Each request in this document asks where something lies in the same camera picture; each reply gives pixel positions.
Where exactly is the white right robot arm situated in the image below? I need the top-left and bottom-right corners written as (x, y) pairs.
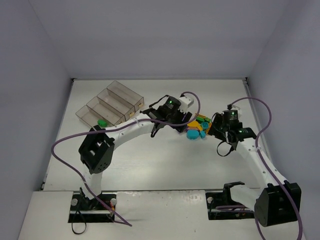
top-left (208, 109), bottom-right (302, 227)

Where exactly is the teal rounded lego brick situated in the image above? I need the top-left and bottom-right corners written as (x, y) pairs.
top-left (186, 129), bottom-right (200, 140)

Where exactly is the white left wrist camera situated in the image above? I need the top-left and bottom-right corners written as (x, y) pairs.
top-left (178, 95), bottom-right (194, 113)

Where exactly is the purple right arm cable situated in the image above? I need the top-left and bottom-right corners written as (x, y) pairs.
top-left (214, 96), bottom-right (301, 240)

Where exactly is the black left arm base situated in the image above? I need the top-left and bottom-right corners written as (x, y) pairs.
top-left (68, 190), bottom-right (115, 223)

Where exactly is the yellow rounded lego brick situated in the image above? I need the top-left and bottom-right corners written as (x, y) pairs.
top-left (187, 121), bottom-right (200, 128)

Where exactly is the green curved lego brick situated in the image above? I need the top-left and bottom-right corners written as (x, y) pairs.
top-left (97, 119), bottom-right (108, 128)

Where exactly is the black cable loop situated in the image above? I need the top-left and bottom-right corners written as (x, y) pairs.
top-left (71, 209), bottom-right (88, 236)

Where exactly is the teal small lego brick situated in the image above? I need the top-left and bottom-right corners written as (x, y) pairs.
top-left (199, 130), bottom-right (206, 139)

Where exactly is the purple butterfly lego piece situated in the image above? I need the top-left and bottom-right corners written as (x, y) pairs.
top-left (186, 126), bottom-right (199, 131)

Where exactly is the teal square lego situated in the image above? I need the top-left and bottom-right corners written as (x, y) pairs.
top-left (201, 122), bottom-right (210, 131)

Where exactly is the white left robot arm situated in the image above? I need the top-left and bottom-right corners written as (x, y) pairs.
top-left (78, 94), bottom-right (194, 200)

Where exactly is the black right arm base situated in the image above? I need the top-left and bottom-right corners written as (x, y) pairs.
top-left (205, 181), bottom-right (255, 221)

